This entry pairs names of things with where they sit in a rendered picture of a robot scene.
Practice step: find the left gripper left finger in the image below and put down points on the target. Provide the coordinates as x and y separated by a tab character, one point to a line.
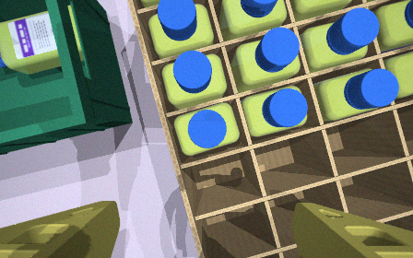
88	231

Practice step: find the green crate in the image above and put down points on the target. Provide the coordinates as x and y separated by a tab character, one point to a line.
65	101

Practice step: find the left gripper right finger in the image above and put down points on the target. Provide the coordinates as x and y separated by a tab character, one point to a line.
323	232

